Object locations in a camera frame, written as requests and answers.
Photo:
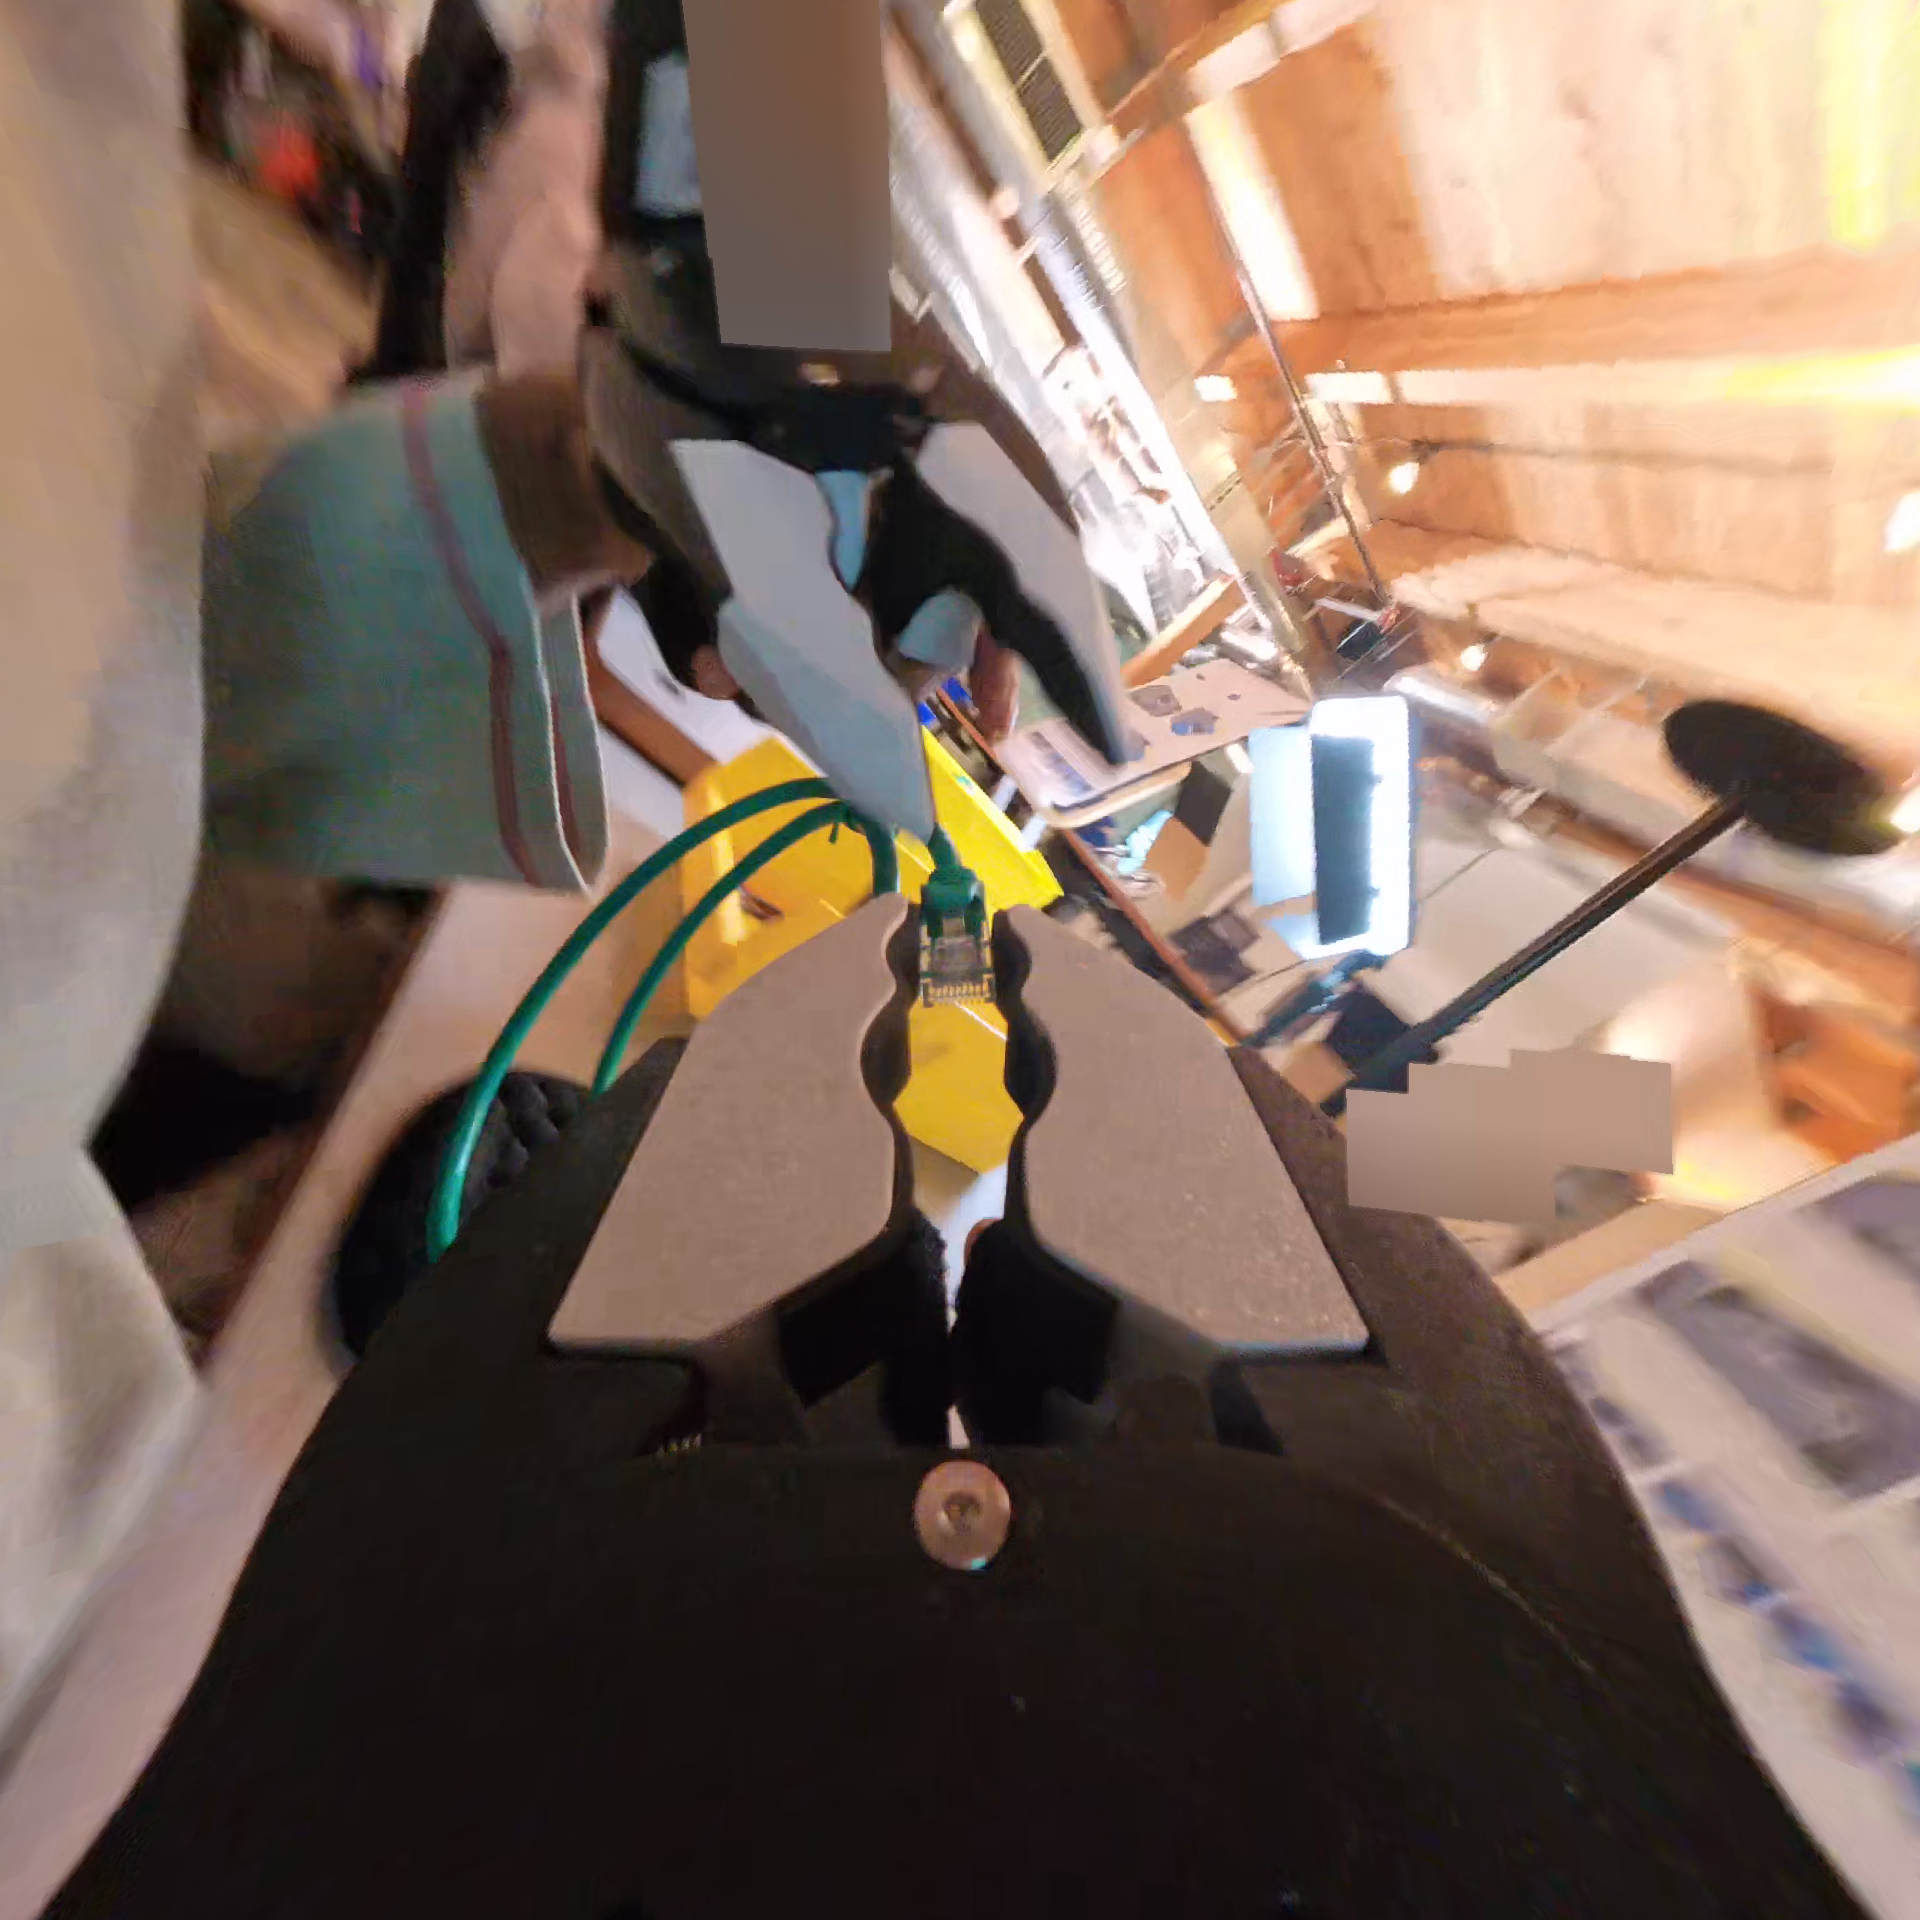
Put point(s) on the white poster board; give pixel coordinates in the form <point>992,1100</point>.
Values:
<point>1770,1425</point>

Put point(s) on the yellow plastic bin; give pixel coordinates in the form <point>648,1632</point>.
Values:
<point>962,1096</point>

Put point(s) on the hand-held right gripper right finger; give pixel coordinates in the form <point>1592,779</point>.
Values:
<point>1188,1187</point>

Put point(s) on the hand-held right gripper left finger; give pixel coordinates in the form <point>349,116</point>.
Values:
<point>721,1171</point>

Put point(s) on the black honeycomb padded rest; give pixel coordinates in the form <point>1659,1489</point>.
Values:
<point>376,1244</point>

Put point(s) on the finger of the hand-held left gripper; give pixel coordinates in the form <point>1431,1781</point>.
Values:
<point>1038,541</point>
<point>796,632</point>

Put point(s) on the person's left hand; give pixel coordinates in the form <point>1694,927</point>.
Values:
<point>563,480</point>

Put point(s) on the white poster on stand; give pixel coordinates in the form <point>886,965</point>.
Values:
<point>1201,697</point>

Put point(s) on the white studio light panel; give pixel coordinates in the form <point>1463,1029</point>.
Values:
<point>1284,812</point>

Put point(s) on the black round disc on stand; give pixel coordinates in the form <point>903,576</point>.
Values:
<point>1784,781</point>

